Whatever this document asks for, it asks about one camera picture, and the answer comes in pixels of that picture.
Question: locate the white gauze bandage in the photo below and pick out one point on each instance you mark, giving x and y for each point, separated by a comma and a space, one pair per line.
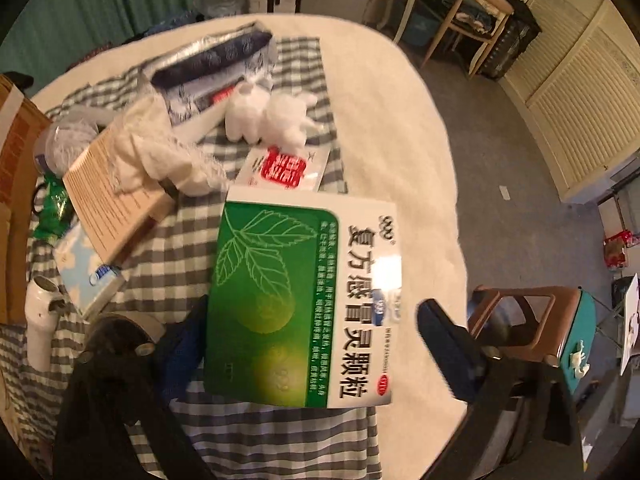
160, 155

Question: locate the clear plastic bag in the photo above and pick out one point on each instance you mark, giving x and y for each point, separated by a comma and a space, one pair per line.
65, 135

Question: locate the crumpled white tissue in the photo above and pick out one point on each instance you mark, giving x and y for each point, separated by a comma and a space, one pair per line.
578, 360

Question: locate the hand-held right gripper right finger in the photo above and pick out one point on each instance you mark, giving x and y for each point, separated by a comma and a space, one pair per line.
445, 350

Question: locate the light wooden chair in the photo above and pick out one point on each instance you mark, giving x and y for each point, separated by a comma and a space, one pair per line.
475, 10

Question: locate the red bag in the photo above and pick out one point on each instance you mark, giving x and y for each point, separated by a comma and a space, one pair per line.
617, 250

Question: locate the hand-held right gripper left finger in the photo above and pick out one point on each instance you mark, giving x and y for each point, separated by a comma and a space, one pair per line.
182, 355

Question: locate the white handheld device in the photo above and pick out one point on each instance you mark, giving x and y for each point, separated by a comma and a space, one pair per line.
40, 320

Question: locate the light blue tissue packet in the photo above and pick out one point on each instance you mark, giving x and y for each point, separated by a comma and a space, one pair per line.
75, 270

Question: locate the white black-edged pouch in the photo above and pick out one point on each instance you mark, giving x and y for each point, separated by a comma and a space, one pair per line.
210, 65

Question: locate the black storage bin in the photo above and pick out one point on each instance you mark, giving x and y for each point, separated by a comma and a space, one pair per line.
515, 35

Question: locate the grey checked cloth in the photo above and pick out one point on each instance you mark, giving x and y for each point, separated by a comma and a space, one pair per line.
165, 260

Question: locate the cardboard box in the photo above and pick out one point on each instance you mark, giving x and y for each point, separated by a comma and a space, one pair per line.
15, 200

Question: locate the cream louvred wardrobe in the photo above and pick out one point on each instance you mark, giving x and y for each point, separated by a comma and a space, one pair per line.
575, 85

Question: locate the red and white sachet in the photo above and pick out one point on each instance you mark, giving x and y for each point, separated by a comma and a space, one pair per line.
285, 167

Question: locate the green medicine box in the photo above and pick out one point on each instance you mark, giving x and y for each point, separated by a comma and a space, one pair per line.
280, 280

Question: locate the green curtain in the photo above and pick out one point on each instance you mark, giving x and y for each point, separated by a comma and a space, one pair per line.
125, 0

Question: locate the blue bin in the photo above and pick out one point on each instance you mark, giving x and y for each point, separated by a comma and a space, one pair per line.
417, 30

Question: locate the white board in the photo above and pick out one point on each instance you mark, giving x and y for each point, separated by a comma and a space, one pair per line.
631, 320

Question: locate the green medicine sachet bag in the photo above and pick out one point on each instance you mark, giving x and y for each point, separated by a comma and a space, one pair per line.
52, 210

